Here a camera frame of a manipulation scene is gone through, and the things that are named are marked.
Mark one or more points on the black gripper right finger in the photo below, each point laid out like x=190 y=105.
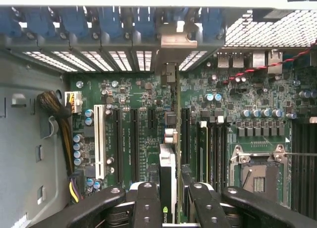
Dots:
x=208 y=205

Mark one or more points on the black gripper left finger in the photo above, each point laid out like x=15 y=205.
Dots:
x=146 y=205

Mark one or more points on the CPU socket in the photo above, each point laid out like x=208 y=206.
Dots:
x=260 y=178

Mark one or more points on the white expansion slot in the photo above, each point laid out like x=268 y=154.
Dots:
x=98 y=139

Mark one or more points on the thin metal locking lever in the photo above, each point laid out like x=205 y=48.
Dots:
x=302 y=154

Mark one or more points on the green motherboard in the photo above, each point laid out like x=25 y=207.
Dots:
x=138 y=89

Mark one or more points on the grey power supply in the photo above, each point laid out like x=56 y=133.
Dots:
x=24 y=139

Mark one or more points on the open black PC case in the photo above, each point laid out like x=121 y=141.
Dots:
x=111 y=43

